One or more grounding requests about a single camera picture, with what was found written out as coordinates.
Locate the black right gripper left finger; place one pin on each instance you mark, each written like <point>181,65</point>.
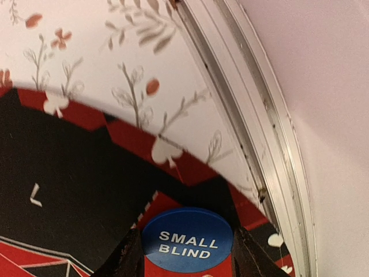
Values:
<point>126,259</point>

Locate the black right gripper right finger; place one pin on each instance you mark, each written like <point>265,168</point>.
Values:
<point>249,259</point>

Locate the blue small blind button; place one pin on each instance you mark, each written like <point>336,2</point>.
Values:
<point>187,240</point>

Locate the round red black poker mat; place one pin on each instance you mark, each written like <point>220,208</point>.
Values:
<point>69,196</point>

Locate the floral white table mat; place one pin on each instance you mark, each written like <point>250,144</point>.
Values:
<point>132,67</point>

